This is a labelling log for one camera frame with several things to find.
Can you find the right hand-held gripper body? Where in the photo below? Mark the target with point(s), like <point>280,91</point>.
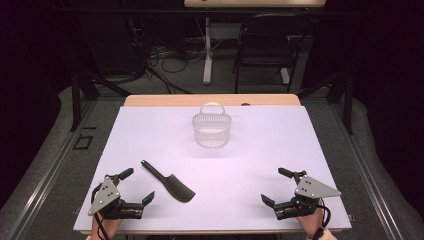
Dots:
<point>311,189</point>

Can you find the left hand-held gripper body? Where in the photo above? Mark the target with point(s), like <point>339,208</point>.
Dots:
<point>111,205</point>

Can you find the black spatula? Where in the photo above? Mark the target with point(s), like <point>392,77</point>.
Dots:
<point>176,188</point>

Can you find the white plastic basket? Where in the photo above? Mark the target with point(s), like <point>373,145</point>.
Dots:
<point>211,133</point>

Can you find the person's left hand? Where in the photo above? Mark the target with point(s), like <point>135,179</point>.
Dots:
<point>111,228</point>

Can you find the person's right hand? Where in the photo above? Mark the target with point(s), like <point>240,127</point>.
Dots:
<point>311,221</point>

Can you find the white table mat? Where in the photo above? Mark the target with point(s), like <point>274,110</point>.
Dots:
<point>233,173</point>

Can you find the black tape square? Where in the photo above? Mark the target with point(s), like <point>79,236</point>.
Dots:
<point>77,142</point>

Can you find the black metal stand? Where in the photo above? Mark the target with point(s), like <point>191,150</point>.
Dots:
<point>348,103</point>
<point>76,100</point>

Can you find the wooden table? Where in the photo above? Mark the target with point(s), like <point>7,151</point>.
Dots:
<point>186,100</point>

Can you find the black folding chair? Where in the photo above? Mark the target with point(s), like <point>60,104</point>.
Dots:
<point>266,50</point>

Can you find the wooden desk with white legs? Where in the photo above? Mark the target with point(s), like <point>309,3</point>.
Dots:
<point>253,3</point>

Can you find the aluminium floor rail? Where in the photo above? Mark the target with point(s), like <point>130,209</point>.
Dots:
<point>43,185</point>
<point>370,180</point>

